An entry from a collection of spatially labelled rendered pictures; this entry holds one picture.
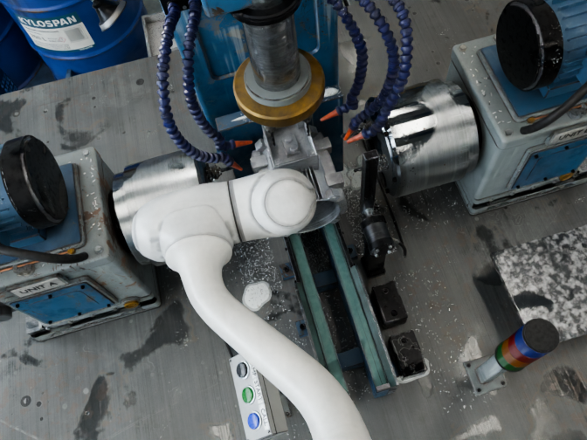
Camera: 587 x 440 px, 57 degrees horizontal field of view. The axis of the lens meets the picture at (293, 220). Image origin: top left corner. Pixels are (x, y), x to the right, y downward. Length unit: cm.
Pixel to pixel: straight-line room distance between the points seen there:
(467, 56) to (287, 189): 71
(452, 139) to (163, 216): 69
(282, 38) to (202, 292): 44
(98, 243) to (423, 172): 72
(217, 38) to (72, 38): 154
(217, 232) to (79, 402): 82
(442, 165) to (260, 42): 53
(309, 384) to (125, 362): 86
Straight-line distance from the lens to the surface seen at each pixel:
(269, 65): 99
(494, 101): 131
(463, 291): 147
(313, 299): 131
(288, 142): 125
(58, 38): 274
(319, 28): 129
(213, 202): 84
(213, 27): 123
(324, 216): 135
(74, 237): 122
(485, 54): 137
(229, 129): 128
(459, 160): 129
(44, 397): 158
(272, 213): 79
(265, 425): 111
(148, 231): 85
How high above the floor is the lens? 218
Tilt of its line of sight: 65 degrees down
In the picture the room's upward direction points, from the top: 12 degrees counter-clockwise
